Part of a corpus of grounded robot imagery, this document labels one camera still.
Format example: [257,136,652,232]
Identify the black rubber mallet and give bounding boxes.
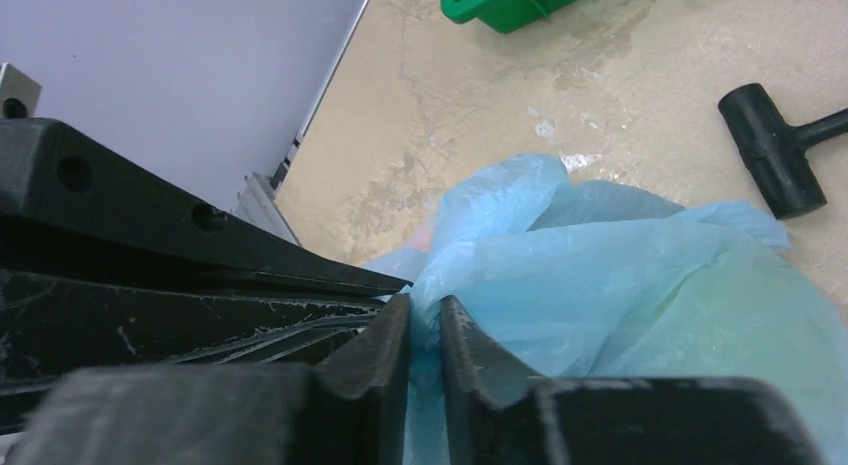
[717,83,847,219]

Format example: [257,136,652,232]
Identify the aluminium frame rail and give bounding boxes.
[232,0,371,245]

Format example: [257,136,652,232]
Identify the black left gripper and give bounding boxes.
[1,118,404,431]

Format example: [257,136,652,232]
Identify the light blue plastic bag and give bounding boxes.
[367,154,847,464]

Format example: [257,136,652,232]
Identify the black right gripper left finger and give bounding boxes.
[10,294,410,464]

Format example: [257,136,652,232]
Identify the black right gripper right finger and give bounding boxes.
[440,296,824,464]

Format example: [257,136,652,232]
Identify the green plastic tray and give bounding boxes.
[440,0,577,34]

